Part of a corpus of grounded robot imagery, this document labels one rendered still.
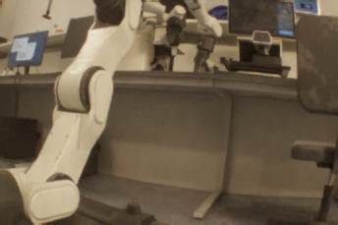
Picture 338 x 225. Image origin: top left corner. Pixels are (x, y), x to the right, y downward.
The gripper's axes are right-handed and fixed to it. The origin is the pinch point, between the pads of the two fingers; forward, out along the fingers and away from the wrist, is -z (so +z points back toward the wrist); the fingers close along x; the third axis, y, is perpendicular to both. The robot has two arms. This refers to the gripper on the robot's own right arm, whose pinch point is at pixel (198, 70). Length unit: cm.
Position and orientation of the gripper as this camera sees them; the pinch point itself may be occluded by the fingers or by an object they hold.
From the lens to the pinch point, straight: 147.9
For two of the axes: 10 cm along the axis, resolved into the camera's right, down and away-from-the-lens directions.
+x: 3.1, 0.4, 9.5
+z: 2.8, -9.6, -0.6
